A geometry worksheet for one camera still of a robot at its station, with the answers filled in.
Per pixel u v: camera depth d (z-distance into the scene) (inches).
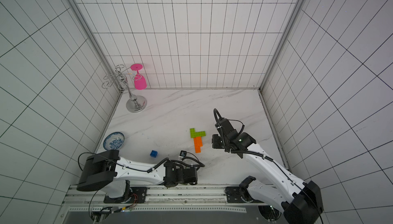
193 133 36.5
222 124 23.0
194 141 35.6
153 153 33.5
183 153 28.6
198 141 35.4
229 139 22.3
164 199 28.6
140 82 40.6
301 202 14.5
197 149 34.5
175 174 22.4
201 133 36.5
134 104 43.3
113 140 35.4
